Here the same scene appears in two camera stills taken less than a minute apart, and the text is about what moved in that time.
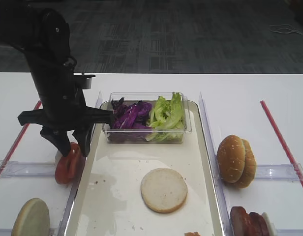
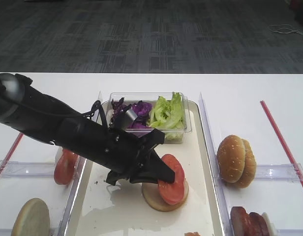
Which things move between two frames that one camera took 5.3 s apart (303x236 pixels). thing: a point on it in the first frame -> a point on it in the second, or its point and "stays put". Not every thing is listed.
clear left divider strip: [64, 226] stays put
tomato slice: [74, 162] -> [172, 191]
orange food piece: [194, 233] stays put
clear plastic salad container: [148, 117] stays put
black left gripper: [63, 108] -> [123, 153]
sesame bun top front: [231, 156] stays put
